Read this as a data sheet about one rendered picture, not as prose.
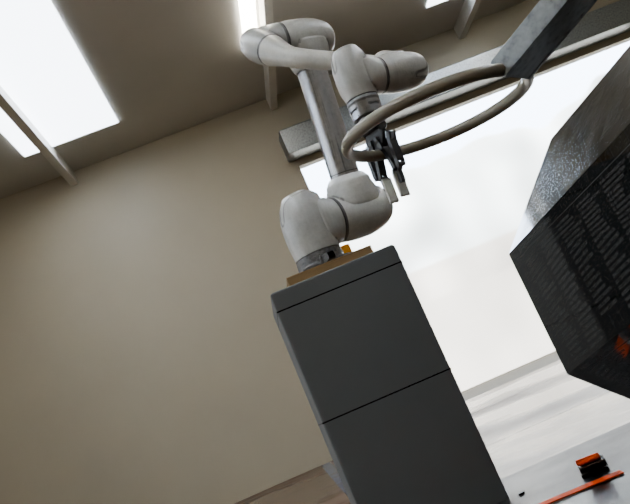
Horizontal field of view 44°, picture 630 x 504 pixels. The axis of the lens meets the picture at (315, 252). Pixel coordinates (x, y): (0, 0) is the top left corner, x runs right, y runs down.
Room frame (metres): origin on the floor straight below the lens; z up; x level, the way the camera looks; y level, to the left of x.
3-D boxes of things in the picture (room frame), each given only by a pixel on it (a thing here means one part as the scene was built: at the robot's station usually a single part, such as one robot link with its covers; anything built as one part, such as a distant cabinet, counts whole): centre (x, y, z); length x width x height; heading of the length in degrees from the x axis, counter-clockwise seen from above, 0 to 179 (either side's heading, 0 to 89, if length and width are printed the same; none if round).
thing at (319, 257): (2.42, -0.01, 0.86); 0.22 x 0.18 x 0.06; 17
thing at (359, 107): (1.99, -0.28, 1.12); 0.09 x 0.09 x 0.06
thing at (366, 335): (2.44, 0.00, 0.40); 0.50 x 0.50 x 0.80; 7
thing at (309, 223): (2.44, -0.02, 1.00); 0.18 x 0.16 x 0.22; 118
